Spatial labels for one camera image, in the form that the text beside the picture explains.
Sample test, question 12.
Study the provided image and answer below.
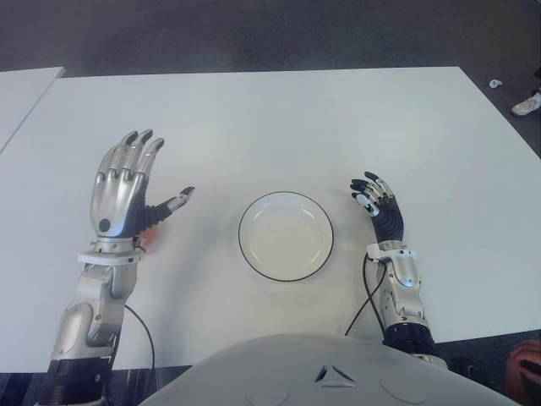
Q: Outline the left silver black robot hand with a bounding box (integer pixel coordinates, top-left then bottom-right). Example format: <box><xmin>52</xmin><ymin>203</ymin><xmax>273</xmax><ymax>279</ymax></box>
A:
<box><xmin>90</xmin><ymin>129</ymin><xmax>196</xmax><ymax>240</ymax></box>

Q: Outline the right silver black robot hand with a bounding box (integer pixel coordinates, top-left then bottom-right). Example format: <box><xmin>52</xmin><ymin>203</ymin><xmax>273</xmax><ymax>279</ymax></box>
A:
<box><xmin>348</xmin><ymin>171</ymin><xmax>406</xmax><ymax>245</ymax></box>

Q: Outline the white plate with black rim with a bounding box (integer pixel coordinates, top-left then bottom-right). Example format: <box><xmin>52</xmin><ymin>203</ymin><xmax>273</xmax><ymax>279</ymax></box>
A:
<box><xmin>238</xmin><ymin>191</ymin><xmax>336</xmax><ymax>283</ymax></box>

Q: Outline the neighbouring white table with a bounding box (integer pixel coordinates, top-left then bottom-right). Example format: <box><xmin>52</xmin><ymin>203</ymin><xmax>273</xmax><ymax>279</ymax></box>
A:
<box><xmin>0</xmin><ymin>66</ymin><xmax>64</xmax><ymax>151</ymax></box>

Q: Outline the grey white robot torso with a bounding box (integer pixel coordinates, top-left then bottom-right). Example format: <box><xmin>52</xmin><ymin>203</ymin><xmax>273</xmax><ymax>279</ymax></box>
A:
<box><xmin>139</xmin><ymin>332</ymin><xmax>515</xmax><ymax>406</ymax></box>

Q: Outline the white sneaker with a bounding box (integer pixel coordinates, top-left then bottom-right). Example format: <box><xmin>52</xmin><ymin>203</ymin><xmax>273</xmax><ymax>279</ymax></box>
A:
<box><xmin>511</xmin><ymin>93</ymin><xmax>541</xmax><ymax>118</ymax></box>

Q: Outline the person's bare hand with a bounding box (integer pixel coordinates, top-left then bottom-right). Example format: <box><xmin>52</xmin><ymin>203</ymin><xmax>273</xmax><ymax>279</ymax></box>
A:
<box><xmin>506</xmin><ymin>340</ymin><xmax>541</xmax><ymax>394</ymax></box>

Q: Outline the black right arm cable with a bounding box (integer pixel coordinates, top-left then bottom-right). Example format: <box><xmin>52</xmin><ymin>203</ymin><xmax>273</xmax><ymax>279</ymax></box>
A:
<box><xmin>344</xmin><ymin>257</ymin><xmax>388</xmax><ymax>336</ymax></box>

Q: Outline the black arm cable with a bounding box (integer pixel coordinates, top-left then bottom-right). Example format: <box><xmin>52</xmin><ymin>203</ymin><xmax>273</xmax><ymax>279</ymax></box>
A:
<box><xmin>124</xmin><ymin>304</ymin><xmax>156</xmax><ymax>369</ymax></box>
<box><xmin>344</xmin><ymin>257</ymin><xmax>388</xmax><ymax>336</ymax></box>

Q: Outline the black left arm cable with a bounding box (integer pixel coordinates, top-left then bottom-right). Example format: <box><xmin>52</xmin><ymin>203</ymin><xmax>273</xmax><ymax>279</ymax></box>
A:
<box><xmin>124</xmin><ymin>304</ymin><xmax>156</xmax><ymax>369</ymax></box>

